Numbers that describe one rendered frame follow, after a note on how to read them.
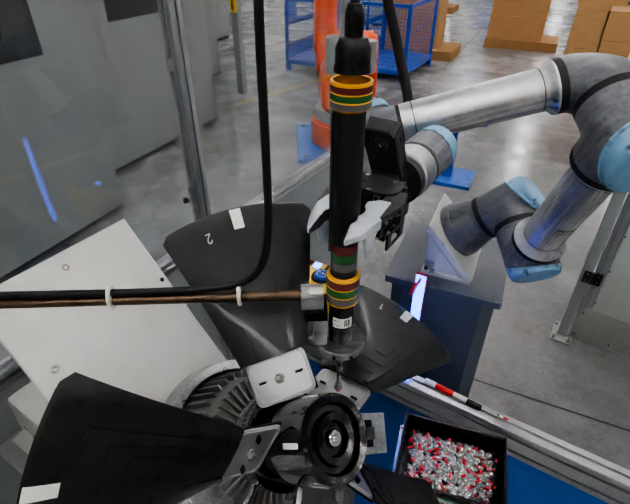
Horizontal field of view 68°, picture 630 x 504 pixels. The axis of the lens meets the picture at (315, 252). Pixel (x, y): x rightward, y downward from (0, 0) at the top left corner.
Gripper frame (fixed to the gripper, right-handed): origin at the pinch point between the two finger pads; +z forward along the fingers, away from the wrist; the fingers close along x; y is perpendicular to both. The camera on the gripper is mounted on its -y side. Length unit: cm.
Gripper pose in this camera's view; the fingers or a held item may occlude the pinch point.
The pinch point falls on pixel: (332, 226)
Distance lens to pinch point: 53.4
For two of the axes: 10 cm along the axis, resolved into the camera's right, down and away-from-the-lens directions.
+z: -5.3, 4.8, -7.0
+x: -8.5, -3.1, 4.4
